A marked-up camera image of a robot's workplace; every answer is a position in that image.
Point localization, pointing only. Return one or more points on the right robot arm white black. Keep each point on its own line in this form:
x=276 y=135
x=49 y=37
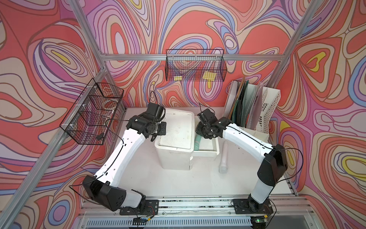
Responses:
x=273 y=159

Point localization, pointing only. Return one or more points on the black wire basket left wall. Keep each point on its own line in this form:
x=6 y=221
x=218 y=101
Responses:
x=94 y=111

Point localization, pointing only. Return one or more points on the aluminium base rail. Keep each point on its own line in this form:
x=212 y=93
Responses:
x=212 y=212

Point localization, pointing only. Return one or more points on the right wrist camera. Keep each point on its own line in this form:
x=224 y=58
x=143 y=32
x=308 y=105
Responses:
x=207 y=117

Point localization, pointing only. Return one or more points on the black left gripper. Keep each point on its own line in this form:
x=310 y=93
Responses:
x=163 y=130

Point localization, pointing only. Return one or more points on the black wire basket back wall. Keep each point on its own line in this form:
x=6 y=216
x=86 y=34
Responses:
x=192 y=63

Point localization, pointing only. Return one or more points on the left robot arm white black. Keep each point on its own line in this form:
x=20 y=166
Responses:
x=103 y=188

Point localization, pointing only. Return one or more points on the black wire basket wall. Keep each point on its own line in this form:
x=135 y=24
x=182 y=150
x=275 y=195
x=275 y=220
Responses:
x=94 y=111
x=192 y=63

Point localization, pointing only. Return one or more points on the white plastic drawer cabinet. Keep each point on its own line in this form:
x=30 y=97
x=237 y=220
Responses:
x=176 y=148

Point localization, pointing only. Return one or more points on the small yellow sticky note pad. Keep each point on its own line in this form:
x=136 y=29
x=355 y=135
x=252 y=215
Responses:
x=177 y=78

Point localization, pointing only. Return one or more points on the white desk file organizer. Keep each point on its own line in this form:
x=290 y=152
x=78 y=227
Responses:
x=271 y=98

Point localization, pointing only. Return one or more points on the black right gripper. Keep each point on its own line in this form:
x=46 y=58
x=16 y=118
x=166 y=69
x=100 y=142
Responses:
x=198 y=130

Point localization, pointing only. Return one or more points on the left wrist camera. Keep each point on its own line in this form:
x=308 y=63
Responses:
x=155 y=112

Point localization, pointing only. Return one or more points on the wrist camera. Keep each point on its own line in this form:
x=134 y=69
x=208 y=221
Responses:
x=207 y=117
x=155 y=112

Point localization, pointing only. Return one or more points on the brown cardboard folder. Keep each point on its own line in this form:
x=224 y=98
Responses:
x=236 y=97

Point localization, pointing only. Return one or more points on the translucent white plastic tube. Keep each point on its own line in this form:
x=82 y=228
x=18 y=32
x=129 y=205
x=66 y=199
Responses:
x=223 y=167

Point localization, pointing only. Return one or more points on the teal microphone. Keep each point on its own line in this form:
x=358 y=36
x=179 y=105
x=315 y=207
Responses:
x=197 y=142

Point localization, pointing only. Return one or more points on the teal plastic folder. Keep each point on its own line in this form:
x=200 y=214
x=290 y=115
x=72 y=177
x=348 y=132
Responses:
x=244 y=103

